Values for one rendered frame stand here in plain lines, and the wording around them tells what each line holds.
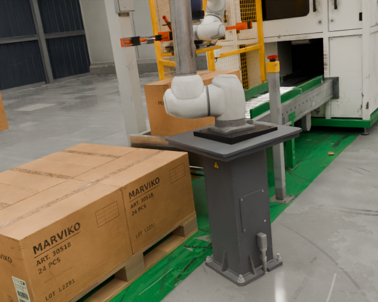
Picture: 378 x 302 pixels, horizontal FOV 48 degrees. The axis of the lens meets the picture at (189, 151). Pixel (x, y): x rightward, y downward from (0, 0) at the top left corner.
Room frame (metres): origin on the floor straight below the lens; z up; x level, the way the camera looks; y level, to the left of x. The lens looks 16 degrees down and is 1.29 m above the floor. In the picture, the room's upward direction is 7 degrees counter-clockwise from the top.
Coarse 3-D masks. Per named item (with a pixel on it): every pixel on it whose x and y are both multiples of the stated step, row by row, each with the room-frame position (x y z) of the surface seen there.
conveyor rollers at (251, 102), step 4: (280, 88) 4.46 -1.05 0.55; (284, 88) 4.43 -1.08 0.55; (288, 88) 4.40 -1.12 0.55; (292, 88) 4.38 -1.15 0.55; (264, 92) 4.37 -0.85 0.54; (268, 92) 4.34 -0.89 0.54; (280, 92) 4.26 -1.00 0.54; (256, 96) 4.14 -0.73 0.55; (260, 96) 4.11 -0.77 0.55; (264, 96) 4.08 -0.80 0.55; (268, 96) 4.06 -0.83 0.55; (248, 100) 3.99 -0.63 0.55; (252, 100) 3.97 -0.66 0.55; (256, 100) 3.94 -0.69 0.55; (260, 100) 3.91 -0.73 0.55; (264, 100) 3.89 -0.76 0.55; (248, 104) 3.79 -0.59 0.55; (252, 104) 3.77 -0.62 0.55; (256, 104) 3.74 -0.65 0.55; (248, 108) 3.59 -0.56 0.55; (248, 112) 3.48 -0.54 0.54; (248, 116) 3.29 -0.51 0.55
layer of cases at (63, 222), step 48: (96, 144) 3.00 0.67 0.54; (0, 192) 2.19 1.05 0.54; (48, 192) 2.09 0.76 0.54; (96, 192) 2.00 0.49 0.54; (144, 192) 2.17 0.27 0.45; (192, 192) 2.51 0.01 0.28; (0, 240) 1.66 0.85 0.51; (48, 240) 1.67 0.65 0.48; (96, 240) 1.87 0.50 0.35; (144, 240) 2.12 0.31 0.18; (0, 288) 1.73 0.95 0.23; (48, 288) 1.62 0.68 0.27
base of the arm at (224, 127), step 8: (216, 120) 2.04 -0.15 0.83; (232, 120) 1.99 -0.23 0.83; (240, 120) 2.00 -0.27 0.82; (248, 120) 2.09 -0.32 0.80; (208, 128) 2.08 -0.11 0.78; (216, 128) 2.03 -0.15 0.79; (224, 128) 1.98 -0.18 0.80; (232, 128) 1.97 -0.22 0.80; (240, 128) 1.99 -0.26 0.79; (248, 128) 2.01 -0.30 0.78
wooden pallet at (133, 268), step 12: (192, 216) 2.48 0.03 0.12; (180, 228) 2.42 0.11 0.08; (192, 228) 2.47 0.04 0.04; (156, 240) 2.19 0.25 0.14; (168, 240) 2.39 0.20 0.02; (180, 240) 2.37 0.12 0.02; (156, 252) 2.26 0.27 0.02; (168, 252) 2.26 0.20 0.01; (120, 264) 1.97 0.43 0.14; (132, 264) 2.03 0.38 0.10; (144, 264) 2.09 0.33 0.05; (108, 276) 1.89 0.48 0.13; (120, 276) 2.01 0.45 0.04; (132, 276) 2.01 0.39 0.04; (108, 288) 1.95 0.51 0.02; (120, 288) 1.94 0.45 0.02; (72, 300) 1.70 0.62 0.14; (96, 300) 1.85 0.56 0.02; (108, 300) 1.86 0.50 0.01
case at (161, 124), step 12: (204, 72) 3.20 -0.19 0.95; (216, 72) 3.10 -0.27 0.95; (228, 72) 3.01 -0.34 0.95; (156, 84) 2.80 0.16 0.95; (168, 84) 2.74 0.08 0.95; (204, 84) 2.73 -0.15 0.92; (156, 96) 2.81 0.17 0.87; (156, 108) 2.82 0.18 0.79; (156, 120) 2.83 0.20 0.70; (168, 120) 2.76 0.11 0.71; (180, 120) 2.70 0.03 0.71; (192, 120) 2.64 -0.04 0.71; (204, 120) 2.70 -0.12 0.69; (156, 132) 2.84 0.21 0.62; (168, 132) 2.77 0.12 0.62; (180, 132) 2.70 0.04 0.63
